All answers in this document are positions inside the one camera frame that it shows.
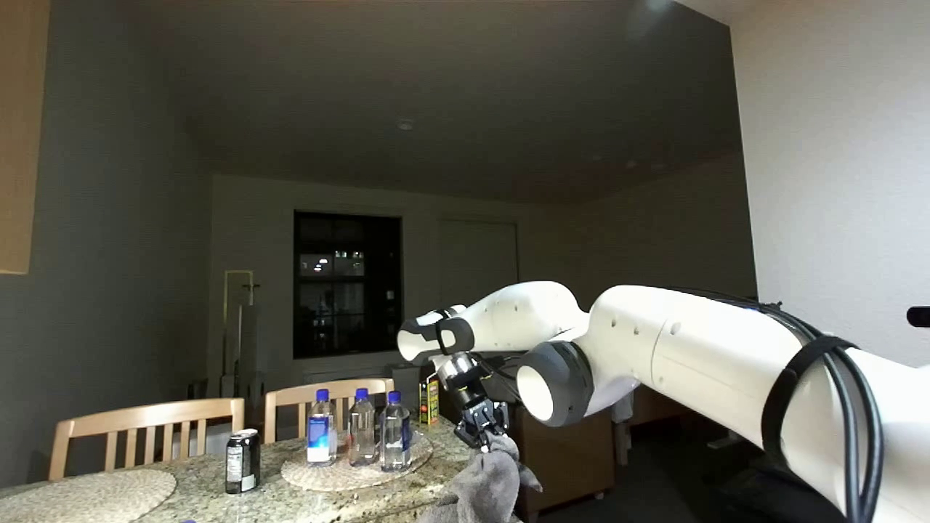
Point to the right wooden chair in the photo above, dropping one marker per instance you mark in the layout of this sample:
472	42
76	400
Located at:
306	392

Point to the clear water bottle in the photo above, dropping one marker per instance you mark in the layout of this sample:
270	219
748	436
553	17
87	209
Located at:
361	430
395	433

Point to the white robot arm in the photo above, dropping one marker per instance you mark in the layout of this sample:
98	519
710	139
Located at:
841	420

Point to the dark window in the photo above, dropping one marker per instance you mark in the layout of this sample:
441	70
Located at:
348	282

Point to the middle clear water bottle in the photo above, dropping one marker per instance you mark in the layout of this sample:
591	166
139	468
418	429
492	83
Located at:
361	430

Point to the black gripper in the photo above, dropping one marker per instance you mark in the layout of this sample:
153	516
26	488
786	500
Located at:
482	417

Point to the water bottle blue label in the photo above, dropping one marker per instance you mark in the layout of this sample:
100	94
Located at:
321	430

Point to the brown sofa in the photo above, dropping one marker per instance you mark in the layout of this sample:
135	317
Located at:
571	462

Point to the right clear water bottle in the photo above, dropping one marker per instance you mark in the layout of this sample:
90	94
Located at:
395	433

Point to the dark glass jar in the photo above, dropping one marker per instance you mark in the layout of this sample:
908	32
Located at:
244	462

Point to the wooden chair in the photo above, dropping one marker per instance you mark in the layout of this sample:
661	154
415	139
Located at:
148	433
306	392

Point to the grey towel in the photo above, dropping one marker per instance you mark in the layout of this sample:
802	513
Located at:
488	488

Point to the left wooden chair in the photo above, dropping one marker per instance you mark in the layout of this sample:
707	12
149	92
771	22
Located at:
148	433

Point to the yellow green carton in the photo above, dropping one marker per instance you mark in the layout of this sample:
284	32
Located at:
428	402

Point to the floor lamp stand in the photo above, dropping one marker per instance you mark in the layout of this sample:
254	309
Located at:
238	330

